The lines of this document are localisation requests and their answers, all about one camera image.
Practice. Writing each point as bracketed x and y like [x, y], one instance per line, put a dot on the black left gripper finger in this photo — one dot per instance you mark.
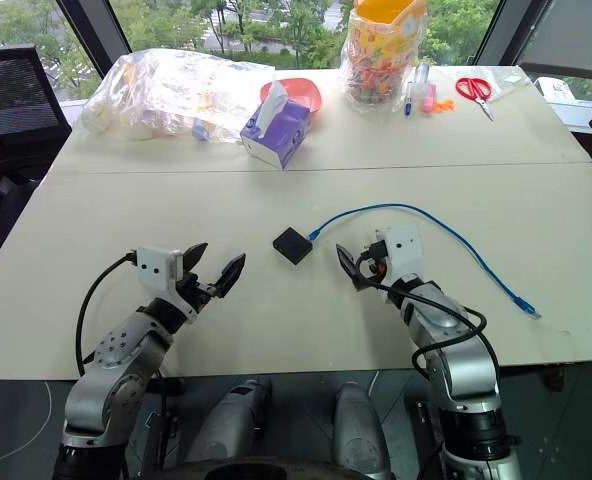
[193, 257]
[230, 275]

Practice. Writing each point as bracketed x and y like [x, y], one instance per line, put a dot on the red plastic bowl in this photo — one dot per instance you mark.
[308, 95]

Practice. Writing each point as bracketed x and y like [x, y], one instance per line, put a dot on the small pink item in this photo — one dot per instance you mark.
[429, 100]

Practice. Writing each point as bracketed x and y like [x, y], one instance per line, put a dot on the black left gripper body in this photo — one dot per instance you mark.
[198, 290]

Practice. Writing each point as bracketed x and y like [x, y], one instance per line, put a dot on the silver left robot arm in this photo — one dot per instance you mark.
[121, 360]

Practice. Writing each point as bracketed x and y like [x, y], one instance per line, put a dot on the bag of colourful snacks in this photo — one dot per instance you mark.
[376, 60]

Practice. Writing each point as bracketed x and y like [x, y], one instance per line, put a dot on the grey rounded robot leg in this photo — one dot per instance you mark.
[231, 425]
[358, 435]

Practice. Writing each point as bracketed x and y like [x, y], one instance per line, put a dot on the black mesh office chair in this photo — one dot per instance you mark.
[11, 105]

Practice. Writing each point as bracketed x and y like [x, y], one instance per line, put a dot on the blue pen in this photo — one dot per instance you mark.
[408, 100]

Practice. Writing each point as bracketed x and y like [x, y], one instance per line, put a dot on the clear plastic bag with items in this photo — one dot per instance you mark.
[176, 90]

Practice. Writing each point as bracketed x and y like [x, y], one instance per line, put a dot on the small clear bottle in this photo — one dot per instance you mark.
[421, 80]

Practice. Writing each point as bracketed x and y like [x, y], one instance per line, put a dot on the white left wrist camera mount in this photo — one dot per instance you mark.
[156, 270]

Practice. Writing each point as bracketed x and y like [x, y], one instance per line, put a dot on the white box with print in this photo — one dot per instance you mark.
[553, 91]

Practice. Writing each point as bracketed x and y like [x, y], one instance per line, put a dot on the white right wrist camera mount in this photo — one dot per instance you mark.
[403, 250]

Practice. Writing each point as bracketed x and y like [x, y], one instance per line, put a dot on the small clear plastic pouch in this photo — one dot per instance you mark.
[511, 77]

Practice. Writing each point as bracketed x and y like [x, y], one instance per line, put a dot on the dark rounded robot torso edge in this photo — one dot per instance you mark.
[266, 471]

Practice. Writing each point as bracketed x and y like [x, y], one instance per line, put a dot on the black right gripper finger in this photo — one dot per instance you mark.
[350, 267]

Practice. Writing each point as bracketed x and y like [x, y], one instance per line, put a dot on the small black box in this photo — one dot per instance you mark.
[292, 245]

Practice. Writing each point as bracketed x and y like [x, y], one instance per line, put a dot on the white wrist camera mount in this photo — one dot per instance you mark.
[403, 250]
[156, 270]

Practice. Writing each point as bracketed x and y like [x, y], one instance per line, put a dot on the dark window frame post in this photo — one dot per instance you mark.
[96, 35]
[508, 30]

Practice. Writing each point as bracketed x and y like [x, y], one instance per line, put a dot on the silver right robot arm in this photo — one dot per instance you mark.
[461, 365]

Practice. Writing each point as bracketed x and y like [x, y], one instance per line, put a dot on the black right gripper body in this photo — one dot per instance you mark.
[373, 257]

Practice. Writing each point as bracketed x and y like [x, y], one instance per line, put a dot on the purple tissue box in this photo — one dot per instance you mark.
[276, 132]

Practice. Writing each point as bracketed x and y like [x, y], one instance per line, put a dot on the small orange item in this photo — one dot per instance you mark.
[446, 105]

